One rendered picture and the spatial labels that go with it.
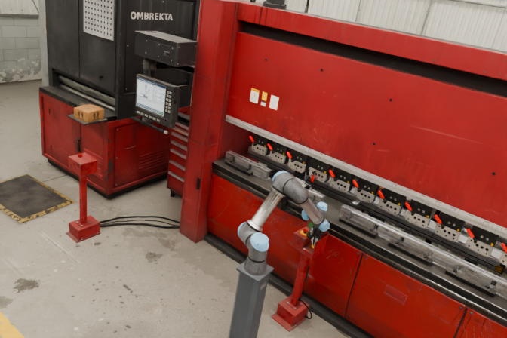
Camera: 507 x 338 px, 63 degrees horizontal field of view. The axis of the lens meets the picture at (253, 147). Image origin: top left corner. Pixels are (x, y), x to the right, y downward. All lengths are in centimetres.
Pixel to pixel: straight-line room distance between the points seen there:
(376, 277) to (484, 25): 468
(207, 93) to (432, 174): 190
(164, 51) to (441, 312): 277
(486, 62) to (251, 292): 196
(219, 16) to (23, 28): 622
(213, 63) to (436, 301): 241
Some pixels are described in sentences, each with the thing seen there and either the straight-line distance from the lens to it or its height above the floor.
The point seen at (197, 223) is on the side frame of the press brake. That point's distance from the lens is 409.
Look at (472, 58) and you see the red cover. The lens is 275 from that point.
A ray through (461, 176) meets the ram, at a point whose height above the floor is 153.
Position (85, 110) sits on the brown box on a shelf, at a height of 110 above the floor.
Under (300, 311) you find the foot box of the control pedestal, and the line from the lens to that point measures 353.
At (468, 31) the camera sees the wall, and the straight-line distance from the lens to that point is 704.
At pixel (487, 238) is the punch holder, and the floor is 121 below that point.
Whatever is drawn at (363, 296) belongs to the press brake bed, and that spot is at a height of 42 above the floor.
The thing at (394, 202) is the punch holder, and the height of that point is 119.
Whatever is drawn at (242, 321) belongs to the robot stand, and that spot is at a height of 40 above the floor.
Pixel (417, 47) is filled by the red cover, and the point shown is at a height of 224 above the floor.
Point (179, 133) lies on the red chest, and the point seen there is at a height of 85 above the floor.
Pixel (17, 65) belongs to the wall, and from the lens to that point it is 928.
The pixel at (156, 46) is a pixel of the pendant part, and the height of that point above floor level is 187.
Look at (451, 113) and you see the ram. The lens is 282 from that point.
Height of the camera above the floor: 246
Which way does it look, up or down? 22 degrees down
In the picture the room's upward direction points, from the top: 9 degrees clockwise
